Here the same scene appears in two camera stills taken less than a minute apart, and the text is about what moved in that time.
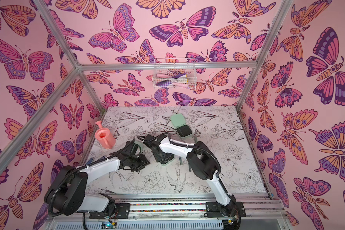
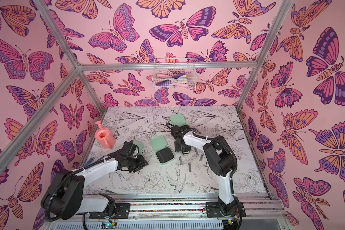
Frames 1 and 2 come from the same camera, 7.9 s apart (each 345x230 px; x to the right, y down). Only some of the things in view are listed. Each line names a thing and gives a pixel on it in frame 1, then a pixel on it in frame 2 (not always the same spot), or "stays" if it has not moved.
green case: x=183 y=130 stays
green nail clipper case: x=137 y=147 stays
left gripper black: x=143 y=163 stays
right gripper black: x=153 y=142 to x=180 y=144
